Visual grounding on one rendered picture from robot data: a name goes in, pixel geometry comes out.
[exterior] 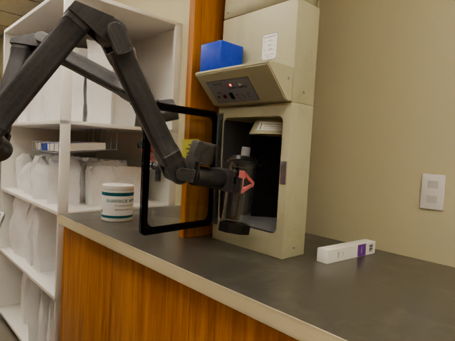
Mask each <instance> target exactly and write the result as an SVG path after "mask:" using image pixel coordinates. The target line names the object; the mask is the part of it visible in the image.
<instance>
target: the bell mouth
mask: <svg viewBox="0 0 455 341"><path fill-rule="evenodd" d="M282 125H283V120H282V118H257V119H256V121H255V123H254V125H253V127H252V129H251V131H250V133H249V135H258V136H267V137H282Z"/></svg>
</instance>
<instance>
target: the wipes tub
mask: <svg viewBox="0 0 455 341"><path fill-rule="evenodd" d="M133 196H134V185H133V184H128V183H104V184H102V211H101V220H103V221H109V222H125V221H130V220H132V219H133Z"/></svg>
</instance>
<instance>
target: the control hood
mask: <svg viewBox="0 0 455 341"><path fill-rule="evenodd" d="M195 75H196V78H197V79H198V81H199V82H200V84H201V85H202V87H203V89H204V90H205V92H206V93H207V95H208V96H209V98H210V100H211V101H212V103H213V105H214V106H219V107H220V106H239V105H249V104H269V103H279V102H290V101H291V99H292V87H293V67H290V66H287V65H284V64H280V63H277V62H274V61H271V60H263V61H259V62H252V63H247V64H241V65H236V66H229V67H225V68H218V69H213V70H206V71H202V72H197V73H196V74H195ZM245 76H247V77H248V78H249V80H250V82H251V84H252V86H253V87H254V89H255V91H256V93H257V95H258V97H259V99H260V100H255V101H237V102H229V103H220V104H218V102H217V100H216V99H215V97H214V95H213V94H212V92H211V90H210V89H209V87H208V85H207V84H206V82H211V81H220V80H225V79H231V78H240V77H245Z"/></svg>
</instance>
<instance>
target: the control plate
mask: <svg viewBox="0 0 455 341"><path fill-rule="evenodd" d="M238 83H241V85H239V84H238ZM206 84H207V85H208V87H209V89H210V90H211V92H212V94H213V95H214V97H215V99H216V100H217V102H218V104H220V103H229V102H237V101H255V100H260V99H259V97H258V95H257V93H256V91H255V89H254V87H253V86H252V84H251V82H250V80H249V78H248V77H247V76H245V77H240V78H231V79H225V80H220V81H211V82H206ZM229 84H231V85H232V86H229ZM248 92H249V93H250V95H248ZM229 93H233V95H234V97H235V99H232V98H231V97H230V94H229ZM242 93H244V95H242ZM236 94H239V96H237V95H236ZM223 95H226V96H227V98H224V97H223ZM218 96H220V98H218Z"/></svg>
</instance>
